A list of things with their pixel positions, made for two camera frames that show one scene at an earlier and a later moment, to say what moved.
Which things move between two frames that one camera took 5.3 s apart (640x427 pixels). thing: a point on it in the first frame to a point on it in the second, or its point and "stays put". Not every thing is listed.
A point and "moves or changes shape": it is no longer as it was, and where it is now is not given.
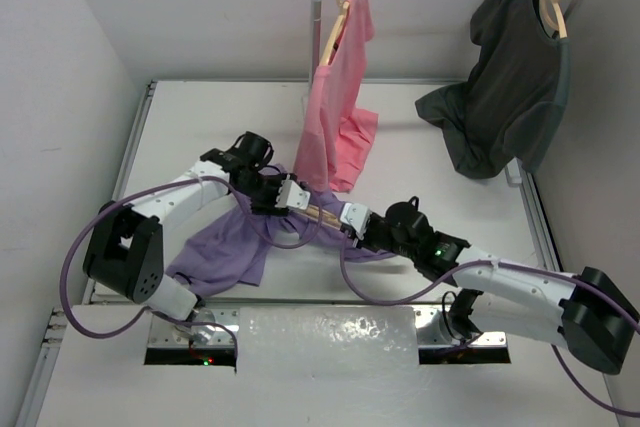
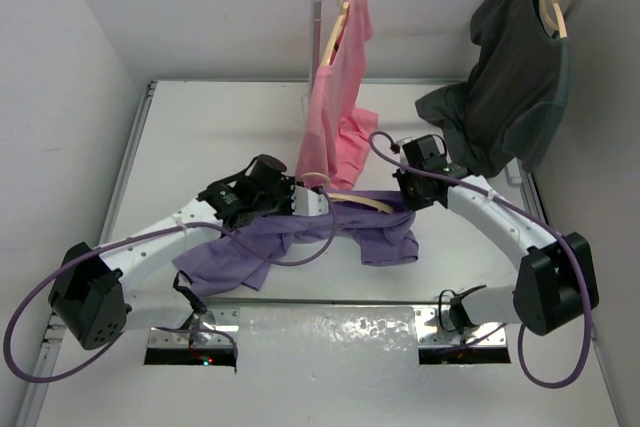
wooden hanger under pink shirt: x=338 y=22 stays put
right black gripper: x=364 y=243 to x=413 y=203
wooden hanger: x=311 y=212 moves or changes shape
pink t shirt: x=337 y=128 stays put
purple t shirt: x=232 y=247 moves or changes shape
